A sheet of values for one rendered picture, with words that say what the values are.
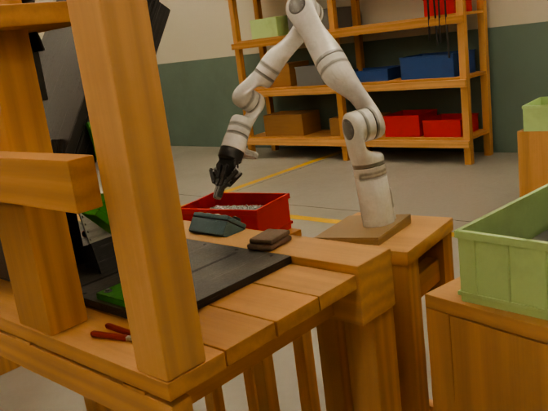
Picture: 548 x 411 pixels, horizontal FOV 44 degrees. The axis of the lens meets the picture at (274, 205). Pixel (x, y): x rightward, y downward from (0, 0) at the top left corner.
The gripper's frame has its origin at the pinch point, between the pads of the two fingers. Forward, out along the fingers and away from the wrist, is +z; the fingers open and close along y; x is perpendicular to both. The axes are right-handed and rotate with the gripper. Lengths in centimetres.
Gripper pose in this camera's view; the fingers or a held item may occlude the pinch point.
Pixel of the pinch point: (218, 192)
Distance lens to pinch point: 203.5
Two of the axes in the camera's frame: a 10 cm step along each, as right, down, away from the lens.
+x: 6.2, 3.4, 7.1
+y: 7.3, 0.8, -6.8
